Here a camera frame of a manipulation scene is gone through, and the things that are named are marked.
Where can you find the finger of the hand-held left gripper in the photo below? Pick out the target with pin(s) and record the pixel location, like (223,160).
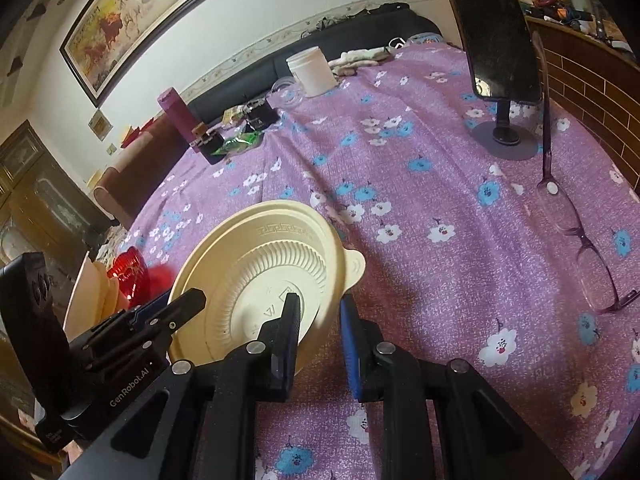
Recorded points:
(182,307)
(150,305)

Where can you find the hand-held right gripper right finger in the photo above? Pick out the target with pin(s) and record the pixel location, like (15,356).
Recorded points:
(350,350)

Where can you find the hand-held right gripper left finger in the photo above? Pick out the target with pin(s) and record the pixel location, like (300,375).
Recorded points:
(286,347)

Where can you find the large red glass plate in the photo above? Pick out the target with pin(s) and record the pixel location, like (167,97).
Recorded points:
(132,270)

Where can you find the cream plastic bowl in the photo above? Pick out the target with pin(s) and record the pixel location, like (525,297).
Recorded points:
(112,287)

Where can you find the off-white paper bowl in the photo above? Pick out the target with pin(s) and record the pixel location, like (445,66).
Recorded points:
(80,295)

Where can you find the purple floral tablecloth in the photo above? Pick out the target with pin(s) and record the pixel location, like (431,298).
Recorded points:
(425,260)

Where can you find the brown chair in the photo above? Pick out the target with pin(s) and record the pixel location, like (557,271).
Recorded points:
(140,175)

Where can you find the glass door cabinet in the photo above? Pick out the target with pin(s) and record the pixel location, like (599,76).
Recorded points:
(40,200)

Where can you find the green packet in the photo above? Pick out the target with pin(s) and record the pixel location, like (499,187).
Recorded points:
(237,144)

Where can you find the small framed picture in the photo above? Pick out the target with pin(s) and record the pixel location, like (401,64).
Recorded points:
(100,125)

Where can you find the magenta thermos bottle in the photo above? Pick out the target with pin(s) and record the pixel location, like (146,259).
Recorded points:
(175,112)

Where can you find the purple eyeglasses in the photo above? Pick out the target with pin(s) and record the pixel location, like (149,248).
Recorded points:
(565,210)

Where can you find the grey phone stand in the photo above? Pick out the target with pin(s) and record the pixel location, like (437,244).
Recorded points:
(507,142)

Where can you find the white plastic jar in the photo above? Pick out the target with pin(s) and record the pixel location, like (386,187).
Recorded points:
(312,72)

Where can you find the white towel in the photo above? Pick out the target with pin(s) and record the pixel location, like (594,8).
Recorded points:
(360,60)

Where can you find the framed horse painting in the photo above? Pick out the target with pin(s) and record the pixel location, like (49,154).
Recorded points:
(140,15)

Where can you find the black sofa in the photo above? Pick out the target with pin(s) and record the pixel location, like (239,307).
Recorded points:
(320,45)

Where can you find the black smartphone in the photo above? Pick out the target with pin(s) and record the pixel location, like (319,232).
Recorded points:
(500,35)

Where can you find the wooden cabinet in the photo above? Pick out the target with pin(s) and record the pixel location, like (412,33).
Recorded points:
(590,95)

